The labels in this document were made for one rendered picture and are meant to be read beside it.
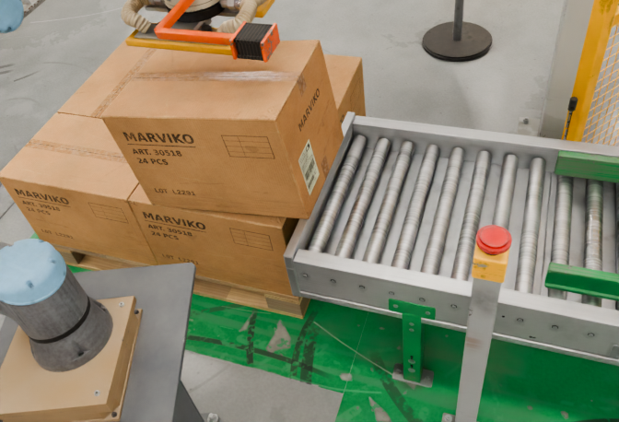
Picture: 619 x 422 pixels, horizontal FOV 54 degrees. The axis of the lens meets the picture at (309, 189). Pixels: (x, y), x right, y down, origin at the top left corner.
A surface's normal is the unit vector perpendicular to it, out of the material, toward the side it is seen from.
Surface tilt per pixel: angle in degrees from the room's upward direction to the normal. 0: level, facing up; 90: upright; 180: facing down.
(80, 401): 5
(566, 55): 90
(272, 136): 90
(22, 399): 5
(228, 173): 90
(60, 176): 0
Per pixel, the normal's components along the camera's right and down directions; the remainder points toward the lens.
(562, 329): -0.32, 0.70
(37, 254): -0.09, -0.72
